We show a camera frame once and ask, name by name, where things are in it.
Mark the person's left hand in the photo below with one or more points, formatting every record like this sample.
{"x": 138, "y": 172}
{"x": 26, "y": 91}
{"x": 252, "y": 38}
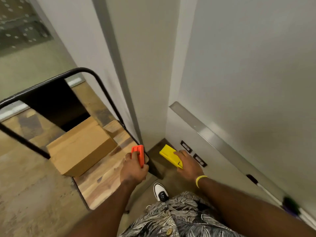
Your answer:
{"x": 132, "y": 171}

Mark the person's right hand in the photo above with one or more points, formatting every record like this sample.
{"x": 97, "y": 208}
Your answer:
{"x": 191, "y": 167}

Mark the person's left thumb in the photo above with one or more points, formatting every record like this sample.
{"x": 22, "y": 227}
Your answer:
{"x": 145, "y": 169}

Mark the person's right thumb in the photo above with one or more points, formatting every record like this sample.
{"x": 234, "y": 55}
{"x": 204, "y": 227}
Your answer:
{"x": 179, "y": 154}

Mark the yellow plastic hand tool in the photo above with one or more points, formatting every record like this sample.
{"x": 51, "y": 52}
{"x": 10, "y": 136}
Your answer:
{"x": 170, "y": 155}

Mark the orange plastic hand tool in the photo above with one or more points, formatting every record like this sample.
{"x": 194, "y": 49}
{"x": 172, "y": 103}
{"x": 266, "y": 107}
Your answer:
{"x": 141, "y": 155}

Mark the person's left forearm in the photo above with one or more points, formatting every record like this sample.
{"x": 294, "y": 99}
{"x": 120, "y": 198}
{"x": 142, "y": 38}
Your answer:
{"x": 106, "y": 212}

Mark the person's right forearm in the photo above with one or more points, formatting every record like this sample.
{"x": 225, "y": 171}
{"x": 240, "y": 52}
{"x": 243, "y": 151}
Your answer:
{"x": 246, "y": 209}

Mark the white and black shoe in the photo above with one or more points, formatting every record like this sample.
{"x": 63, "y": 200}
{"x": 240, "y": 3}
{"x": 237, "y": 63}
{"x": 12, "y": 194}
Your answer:
{"x": 160, "y": 192}

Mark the yellow wristband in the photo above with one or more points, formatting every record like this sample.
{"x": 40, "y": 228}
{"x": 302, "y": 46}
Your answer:
{"x": 199, "y": 179}

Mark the leaf-patterned grey garment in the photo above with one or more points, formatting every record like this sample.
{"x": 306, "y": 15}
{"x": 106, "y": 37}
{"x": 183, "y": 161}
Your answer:
{"x": 177, "y": 219}

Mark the brown cardboard box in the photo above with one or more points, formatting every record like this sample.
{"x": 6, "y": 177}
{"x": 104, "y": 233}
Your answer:
{"x": 79, "y": 148}

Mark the white stick with black grip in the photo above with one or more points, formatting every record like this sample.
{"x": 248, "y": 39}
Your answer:
{"x": 265, "y": 190}

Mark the black flat panel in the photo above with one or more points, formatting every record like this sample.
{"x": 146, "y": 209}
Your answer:
{"x": 54, "y": 106}

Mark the purple and green brush head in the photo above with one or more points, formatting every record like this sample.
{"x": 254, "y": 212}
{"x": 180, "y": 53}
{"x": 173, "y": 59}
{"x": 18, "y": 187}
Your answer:
{"x": 291, "y": 206}

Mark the dotted glass window pane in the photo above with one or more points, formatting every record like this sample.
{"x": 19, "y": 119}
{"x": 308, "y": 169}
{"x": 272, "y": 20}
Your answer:
{"x": 27, "y": 46}

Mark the black wall outlet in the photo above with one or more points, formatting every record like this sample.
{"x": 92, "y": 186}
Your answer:
{"x": 186, "y": 146}
{"x": 200, "y": 160}

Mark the silver metal wall strip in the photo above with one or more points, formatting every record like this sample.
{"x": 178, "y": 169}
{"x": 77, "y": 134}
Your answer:
{"x": 212, "y": 138}

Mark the wooden cart with black frame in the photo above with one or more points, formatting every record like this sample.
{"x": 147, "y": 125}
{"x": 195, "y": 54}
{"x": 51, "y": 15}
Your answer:
{"x": 103, "y": 177}

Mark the grey metal door frame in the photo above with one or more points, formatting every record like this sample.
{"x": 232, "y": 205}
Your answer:
{"x": 116, "y": 71}

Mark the silver window base rail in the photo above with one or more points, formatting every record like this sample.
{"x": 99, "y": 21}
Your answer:
{"x": 14, "y": 108}

